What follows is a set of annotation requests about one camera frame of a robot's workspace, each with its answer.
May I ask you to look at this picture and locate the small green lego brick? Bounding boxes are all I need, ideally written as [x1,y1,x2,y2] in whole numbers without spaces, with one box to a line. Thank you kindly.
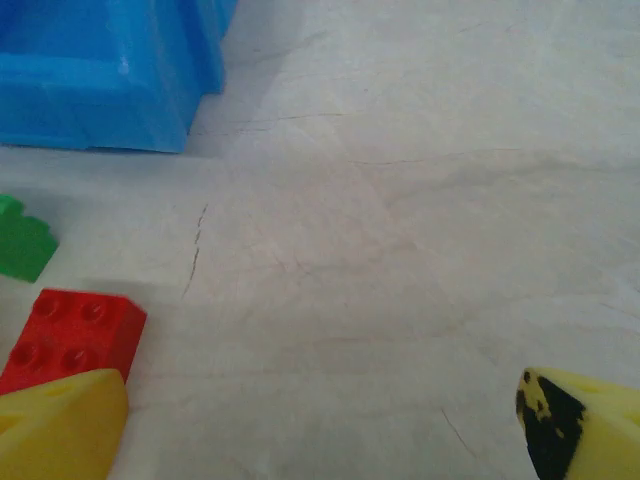
[0,194,59,285]

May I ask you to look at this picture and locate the red lego brick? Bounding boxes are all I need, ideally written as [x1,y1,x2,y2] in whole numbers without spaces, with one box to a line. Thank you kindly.
[0,288,148,396]

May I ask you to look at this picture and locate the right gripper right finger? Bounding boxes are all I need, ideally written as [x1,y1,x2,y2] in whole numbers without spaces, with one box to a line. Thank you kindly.
[514,367,640,480]

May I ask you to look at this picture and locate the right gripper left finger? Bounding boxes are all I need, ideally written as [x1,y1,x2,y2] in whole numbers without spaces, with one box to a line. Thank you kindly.
[0,368,130,480]

